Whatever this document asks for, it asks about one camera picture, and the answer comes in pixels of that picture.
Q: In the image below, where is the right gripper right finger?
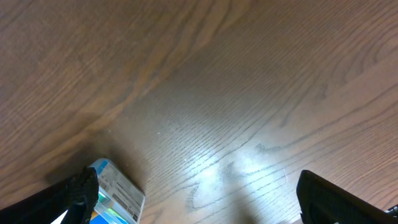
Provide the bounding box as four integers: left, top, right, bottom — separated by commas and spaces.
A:
296, 170, 397, 224

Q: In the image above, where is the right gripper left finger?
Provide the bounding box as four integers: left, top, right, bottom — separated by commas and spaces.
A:
1, 167, 99, 224

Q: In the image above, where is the clear plastic container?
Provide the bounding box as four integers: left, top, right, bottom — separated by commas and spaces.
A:
90, 158, 146, 224

